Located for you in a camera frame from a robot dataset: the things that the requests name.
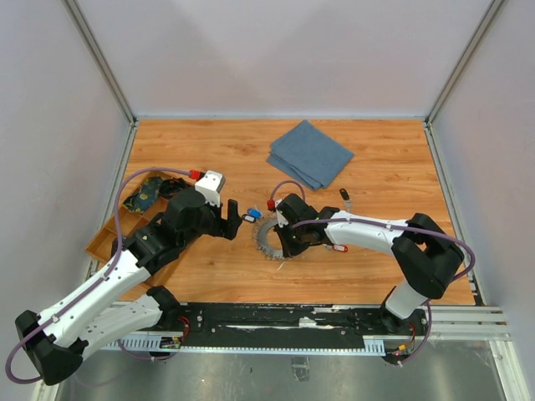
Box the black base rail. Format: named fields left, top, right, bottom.
left=129, top=302, right=402, bottom=352

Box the blue yellow patterned cloth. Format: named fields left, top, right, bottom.
left=123, top=175, right=163, bottom=214

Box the key with black tag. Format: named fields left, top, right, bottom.
left=339, top=188, right=353, bottom=213

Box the wooden compartment tray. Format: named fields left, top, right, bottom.
left=84, top=166, right=197, bottom=289

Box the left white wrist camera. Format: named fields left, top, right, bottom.
left=195, top=170, right=226, bottom=207

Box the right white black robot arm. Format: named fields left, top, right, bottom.
left=267, top=194, right=465, bottom=334

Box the blue key tag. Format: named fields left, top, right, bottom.
left=247, top=208, right=262, bottom=218

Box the metal disc with keyrings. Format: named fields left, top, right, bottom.
left=252, top=217, right=286, bottom=261

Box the folded blue cloth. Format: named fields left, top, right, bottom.
left=267, top=120, right=354, bottom=190

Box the key with red tag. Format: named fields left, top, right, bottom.
left=325, top=244, right=348, bottom=253

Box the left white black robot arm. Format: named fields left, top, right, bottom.
left=15, top=185, right=242, bottom=385

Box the black white key tag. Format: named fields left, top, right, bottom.
left=242, top=214, right=256, bottom=223

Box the black bundle in tray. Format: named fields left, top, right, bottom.
left=158, top=178, right=191, bottom=200

